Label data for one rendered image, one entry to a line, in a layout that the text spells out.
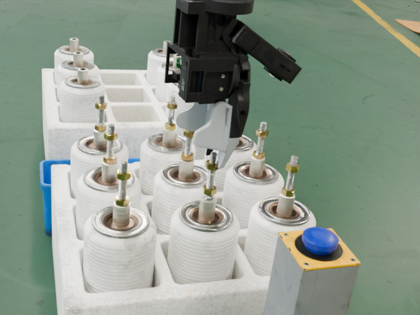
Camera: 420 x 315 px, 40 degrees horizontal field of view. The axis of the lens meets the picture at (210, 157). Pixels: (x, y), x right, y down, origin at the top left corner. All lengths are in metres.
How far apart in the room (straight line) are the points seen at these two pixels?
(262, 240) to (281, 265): 0.15
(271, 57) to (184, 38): 0.11
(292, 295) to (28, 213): 0.74
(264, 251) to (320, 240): 0.19
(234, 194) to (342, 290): 0.31
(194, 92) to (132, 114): 0.70
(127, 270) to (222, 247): 0.13
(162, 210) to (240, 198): 0.12
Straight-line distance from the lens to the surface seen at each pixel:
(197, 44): 0.66
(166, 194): 0.86
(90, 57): 1.46
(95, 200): 0.84
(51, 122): 1.24
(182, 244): 0.78
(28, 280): 1.08
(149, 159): 0.97
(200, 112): 0.74
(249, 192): 0.89
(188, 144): 0.86
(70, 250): 0.84
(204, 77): 0.66
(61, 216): 0.91
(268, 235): 0.81
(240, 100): 0.67
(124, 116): 1.36
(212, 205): 0.78
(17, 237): 1.19
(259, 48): 0.69
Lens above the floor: 0.67
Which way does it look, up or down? 26 degrees down
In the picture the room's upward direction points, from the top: 7 degrees clockwise
